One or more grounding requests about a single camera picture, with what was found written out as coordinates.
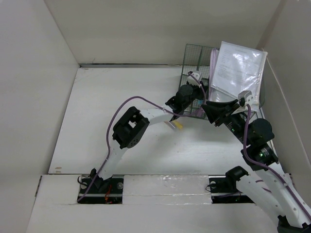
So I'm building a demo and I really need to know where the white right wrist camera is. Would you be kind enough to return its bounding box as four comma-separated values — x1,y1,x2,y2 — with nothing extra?
238,90,255,107

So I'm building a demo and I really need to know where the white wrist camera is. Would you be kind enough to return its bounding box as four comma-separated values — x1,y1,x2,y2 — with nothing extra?
187,71,202,86
238,90,255,107

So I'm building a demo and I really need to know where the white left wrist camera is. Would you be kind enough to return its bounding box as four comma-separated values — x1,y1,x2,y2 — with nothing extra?
187,71,202,86

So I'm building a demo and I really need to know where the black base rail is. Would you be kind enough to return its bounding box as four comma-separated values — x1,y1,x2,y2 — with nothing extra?
77,175,252,205

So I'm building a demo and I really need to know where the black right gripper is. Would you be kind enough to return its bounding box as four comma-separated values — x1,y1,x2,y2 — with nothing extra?
201,98,251,145

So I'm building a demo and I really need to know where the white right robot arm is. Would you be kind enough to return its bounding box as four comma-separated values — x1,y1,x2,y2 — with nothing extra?
202,100,311,233

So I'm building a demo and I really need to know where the clear mesh document pouch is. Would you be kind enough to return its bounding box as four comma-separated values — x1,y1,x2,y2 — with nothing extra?
211,41,268,105

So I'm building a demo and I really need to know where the clear pouch with purple zipper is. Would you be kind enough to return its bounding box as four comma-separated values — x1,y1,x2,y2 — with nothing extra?
209,43,245,99

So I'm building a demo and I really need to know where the yellow highlighter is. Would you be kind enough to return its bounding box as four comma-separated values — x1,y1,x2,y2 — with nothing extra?
173,121,183,130

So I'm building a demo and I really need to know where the green wire desk organizer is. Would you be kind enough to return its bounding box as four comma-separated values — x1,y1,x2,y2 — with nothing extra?
179,44,265,120

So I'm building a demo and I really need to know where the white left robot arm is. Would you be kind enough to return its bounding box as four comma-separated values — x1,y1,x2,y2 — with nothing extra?
90,82,207,193

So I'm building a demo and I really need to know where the orange highlighter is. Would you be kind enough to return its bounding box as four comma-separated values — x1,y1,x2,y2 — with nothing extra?
164,121,177,130

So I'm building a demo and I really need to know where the pink highlighter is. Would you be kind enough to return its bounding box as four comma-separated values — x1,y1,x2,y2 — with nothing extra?
197,108,204,117

